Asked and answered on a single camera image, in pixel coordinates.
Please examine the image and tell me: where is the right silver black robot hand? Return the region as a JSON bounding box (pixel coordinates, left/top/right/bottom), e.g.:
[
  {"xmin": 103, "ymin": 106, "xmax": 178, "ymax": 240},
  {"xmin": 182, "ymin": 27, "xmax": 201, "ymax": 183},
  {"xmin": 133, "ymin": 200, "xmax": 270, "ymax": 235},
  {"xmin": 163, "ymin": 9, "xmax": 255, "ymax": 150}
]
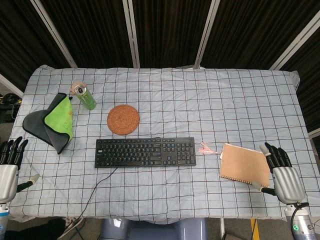
[{"xmin": 251, "ymin": 142, "xmax": 306, "ymax": 205}]

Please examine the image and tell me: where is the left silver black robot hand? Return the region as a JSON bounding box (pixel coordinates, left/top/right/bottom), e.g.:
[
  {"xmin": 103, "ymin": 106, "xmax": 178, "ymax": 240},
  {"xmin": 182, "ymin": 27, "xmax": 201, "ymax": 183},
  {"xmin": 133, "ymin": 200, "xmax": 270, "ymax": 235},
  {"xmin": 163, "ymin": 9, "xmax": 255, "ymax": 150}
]
[{"xmin": 0, "ymin": 136, "xmax": 40, "ymax": 204}]

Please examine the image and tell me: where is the black computer keyboard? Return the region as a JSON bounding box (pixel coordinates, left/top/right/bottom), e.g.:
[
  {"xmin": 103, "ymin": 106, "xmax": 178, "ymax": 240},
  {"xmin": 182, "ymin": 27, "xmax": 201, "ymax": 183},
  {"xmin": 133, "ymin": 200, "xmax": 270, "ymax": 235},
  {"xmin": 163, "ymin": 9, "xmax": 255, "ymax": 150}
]
[{"xmin": 94, "ymin": 136, "xmax": 198, "ymax": 169}]

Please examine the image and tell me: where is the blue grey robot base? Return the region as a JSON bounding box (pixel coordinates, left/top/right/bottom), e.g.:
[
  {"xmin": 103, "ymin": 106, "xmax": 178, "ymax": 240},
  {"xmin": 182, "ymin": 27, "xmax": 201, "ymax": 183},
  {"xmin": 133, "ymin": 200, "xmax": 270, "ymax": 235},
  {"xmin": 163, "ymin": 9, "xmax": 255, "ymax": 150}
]
[{"xmin": 99, "ymin": 217, "xmax": 209, "ymax": 240}]

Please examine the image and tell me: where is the brown kraft spiral notebook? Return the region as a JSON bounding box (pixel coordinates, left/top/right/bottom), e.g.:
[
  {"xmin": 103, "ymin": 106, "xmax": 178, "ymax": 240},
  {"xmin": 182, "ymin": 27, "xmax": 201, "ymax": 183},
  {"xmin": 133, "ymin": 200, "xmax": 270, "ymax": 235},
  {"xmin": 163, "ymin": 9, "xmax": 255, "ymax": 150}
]
[{"xmin": 219, "ymin": 142, "xmax": 272, "ymax": 188}]

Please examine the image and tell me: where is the dark background equipment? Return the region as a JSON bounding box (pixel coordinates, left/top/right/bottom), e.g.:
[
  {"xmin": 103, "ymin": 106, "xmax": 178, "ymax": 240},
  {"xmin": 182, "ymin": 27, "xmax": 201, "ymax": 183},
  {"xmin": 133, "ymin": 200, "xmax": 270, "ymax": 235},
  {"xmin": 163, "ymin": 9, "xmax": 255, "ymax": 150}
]
[{"xmin": 0, "ymin": 91, "xmax": 24, "ymax": 124}]

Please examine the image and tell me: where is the green and grey microfibre cloth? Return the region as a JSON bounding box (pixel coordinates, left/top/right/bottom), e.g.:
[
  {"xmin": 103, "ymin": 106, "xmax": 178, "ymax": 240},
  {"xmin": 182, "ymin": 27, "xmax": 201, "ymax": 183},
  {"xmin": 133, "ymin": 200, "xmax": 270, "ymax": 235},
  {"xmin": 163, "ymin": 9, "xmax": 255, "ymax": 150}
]
[{"xmin": 22, "ymin": 92, "xmax": 74, "ymax": 155}]

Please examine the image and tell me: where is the pink tassel bookmark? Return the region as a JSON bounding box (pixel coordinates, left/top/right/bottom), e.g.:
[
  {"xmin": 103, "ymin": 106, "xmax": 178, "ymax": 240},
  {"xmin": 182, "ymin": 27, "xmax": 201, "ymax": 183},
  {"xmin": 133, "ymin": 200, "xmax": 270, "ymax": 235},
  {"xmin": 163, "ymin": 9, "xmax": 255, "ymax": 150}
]
[{"xmin": 198, "ymin": 140, "xmax": 224, "ymax": 156}]

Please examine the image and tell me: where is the green energy drink can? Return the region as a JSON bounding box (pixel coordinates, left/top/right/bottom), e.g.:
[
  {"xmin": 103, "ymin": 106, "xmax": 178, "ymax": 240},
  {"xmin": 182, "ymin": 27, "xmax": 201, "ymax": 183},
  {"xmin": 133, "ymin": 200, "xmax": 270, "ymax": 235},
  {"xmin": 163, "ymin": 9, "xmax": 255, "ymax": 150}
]
[{"xmin": 73, "ymin": 83, "xmax": 97, "ymax": 110}]

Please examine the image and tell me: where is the round woven rattan coaster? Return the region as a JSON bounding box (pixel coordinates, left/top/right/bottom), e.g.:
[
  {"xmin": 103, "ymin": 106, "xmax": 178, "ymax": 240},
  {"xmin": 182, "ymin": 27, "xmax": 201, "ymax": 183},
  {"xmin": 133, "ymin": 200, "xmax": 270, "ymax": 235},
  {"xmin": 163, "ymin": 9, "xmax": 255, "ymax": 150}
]
[{"xmin": 107, "ymin": 104, "xmax": 141, "ymax": 136}]

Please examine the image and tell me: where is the blue checked tablecloth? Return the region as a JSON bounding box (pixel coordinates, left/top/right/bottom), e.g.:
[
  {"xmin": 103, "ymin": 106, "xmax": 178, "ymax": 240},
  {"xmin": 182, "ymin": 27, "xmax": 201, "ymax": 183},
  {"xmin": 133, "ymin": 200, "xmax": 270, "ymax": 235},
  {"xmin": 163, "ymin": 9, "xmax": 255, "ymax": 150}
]
[{"xmin": 6, "ymin": 64, "xmax": 318, "ymax": 225}]

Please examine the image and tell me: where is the dark brown partition panel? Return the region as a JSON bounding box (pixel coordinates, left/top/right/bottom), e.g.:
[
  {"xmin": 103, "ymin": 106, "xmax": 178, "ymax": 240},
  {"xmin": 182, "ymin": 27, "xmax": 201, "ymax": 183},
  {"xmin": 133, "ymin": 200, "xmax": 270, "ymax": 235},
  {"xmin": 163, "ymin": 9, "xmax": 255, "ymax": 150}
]
[
  {"xmin": 40, "ymin": 0, "xmax": 134, "ymax": 69},
  {"xmin": 131, "ymin": 0, "xmax": 214, "ymax": 69},
  {"xmin": 200, "ymin": 0, "xmax": 320, "ymax": 70},
  {"xmin": 0, "ymin": 0, "xmax": 74, "ymax": 94}
]

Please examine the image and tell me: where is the thin black cable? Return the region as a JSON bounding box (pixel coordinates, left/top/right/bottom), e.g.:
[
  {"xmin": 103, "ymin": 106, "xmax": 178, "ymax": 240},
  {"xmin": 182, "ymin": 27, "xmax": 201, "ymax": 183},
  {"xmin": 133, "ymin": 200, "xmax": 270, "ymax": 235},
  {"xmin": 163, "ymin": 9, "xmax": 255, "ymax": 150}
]
[{"xmin": 74, "ymin": 166, "xmax": 118, "ymax": 222}]

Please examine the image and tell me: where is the white partition frame post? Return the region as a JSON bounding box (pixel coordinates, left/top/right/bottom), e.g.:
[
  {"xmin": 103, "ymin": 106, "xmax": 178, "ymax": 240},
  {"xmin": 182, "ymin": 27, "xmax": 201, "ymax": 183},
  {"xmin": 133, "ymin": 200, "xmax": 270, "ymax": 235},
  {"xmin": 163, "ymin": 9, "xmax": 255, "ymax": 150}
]
[
  {"xmin": 194, "ymin": 0, "xmax": 221, "ymax": 69},
  {"xmin": 30, "ymin": 0, "xmax": 79, "ymax": 69},
  {"xmin": 121, "ymin": 0, "xmax": 141, "ymax": 69},
  {"xmin": 0, "ymin": 73, "xmax": 25, "ymax": 99},
  {"xmin": 268, "ymin": 10, "xmax": 320, "ymax": 71}
]

